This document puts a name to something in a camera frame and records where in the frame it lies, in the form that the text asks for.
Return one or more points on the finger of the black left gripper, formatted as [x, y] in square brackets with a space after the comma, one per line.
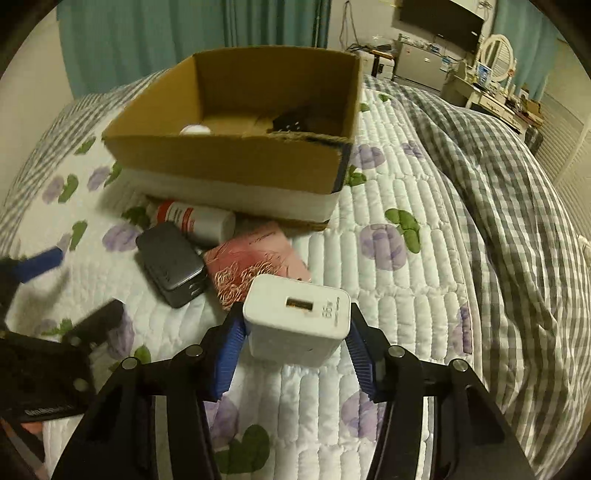
[94, 330]

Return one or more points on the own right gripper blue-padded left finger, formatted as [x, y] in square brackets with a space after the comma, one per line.
[228, 340]

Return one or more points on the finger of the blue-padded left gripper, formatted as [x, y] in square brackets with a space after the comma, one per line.
[30, 268]

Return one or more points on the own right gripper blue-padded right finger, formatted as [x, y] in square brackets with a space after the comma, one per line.
[368, 348]

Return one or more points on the white USB charger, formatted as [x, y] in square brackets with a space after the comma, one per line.
[294, 322]

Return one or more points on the black power adapter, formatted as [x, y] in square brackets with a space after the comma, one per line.
[175, 268]

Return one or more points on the pink patterned card box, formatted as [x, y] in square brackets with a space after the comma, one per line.
[235, 263]

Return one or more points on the white red tube bottle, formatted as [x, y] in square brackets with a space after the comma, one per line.
[203, 225]

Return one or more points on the brown cardboard box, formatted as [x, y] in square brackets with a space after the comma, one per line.
[242, 166]

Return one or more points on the white round object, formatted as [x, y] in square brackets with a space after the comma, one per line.
[195, 130]

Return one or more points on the white floral quilted mat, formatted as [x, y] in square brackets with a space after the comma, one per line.
[393, 243]

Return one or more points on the grey checkered bed cover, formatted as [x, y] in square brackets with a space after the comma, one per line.
[531, 299]

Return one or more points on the black remote in box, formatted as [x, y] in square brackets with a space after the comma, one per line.
[296, 120]

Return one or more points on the green curtain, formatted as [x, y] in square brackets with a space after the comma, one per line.
[106, 44]
[534, 40]

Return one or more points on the white dressing table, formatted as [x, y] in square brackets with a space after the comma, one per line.
[462, 93]

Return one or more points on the white suitcase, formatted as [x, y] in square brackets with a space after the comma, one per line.
[377, 64]

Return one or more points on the grey mini fridge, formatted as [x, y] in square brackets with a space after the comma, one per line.
[419, 67]

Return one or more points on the oval white vanity mirror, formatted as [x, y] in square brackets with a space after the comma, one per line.
[497, 53]

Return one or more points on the green right curtain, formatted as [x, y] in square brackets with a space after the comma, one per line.
[534, 40]

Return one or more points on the black wall television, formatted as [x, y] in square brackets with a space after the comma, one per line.
[445, 19]

